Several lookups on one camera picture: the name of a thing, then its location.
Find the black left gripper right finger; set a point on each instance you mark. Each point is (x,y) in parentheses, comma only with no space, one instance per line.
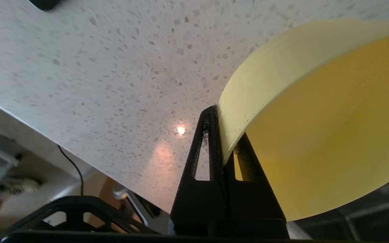
(255,206)

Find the yellow plastic bowl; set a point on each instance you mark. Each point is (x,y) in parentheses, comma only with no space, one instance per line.
(333,128)

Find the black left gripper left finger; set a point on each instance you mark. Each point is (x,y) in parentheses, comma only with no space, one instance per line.
(198,202)

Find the black perforated chassis frame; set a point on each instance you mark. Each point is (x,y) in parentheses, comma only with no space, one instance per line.
(79,216)

